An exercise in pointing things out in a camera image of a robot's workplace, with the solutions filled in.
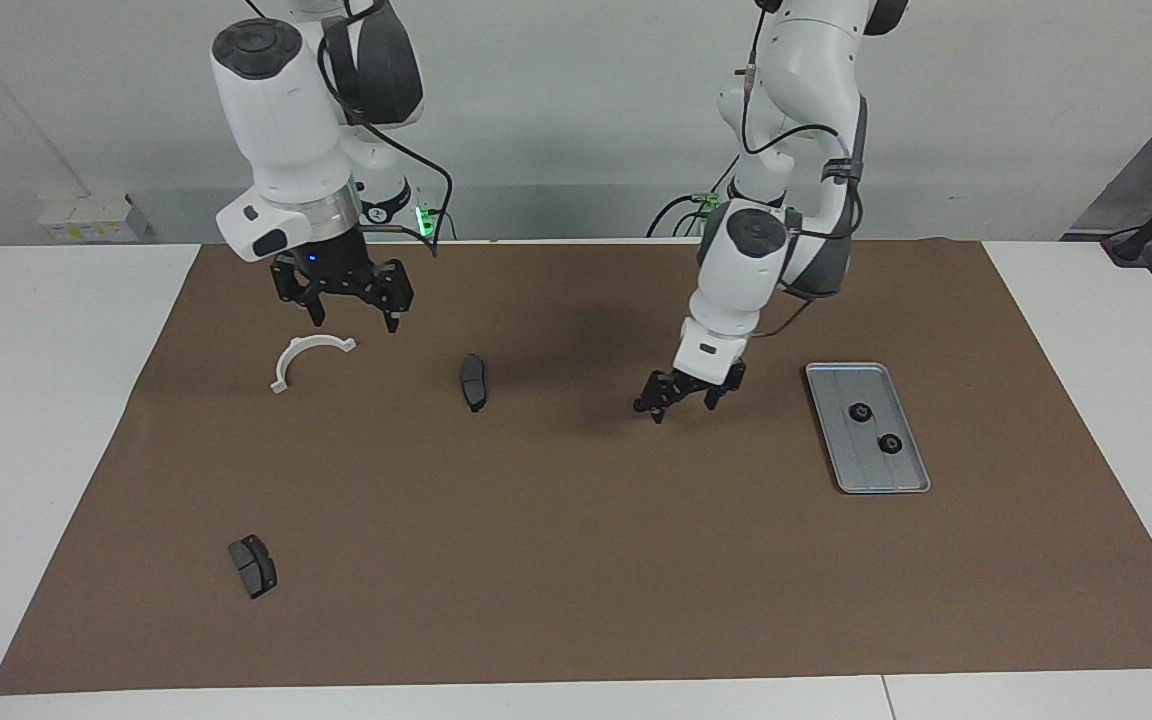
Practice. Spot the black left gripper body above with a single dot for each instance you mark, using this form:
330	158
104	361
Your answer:
701	386

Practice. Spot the stacked grey brake pads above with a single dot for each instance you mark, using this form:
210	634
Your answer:
254	568

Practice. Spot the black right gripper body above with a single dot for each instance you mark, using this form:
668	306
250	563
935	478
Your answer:
331	265

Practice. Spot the black bearing gear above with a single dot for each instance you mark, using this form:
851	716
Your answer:
891	443
861	411

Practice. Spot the single grey brake pad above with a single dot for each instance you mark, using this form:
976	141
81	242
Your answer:
473	380

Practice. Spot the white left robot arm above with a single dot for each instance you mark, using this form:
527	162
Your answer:
746	280

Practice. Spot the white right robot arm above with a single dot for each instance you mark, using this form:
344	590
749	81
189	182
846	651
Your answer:
281	110

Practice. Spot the silver metal tray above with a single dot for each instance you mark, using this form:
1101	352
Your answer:
881	472

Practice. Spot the white curved plastic bracket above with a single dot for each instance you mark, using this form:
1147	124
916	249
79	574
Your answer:
286	360

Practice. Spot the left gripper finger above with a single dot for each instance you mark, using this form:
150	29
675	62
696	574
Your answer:
734	380
661	395

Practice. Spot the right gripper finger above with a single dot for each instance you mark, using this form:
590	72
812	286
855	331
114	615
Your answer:
288	285
396	290

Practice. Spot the brown table mat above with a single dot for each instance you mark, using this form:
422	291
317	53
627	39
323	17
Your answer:
576	560

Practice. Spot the white wall socket box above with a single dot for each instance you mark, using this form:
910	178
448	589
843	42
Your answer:
86	220

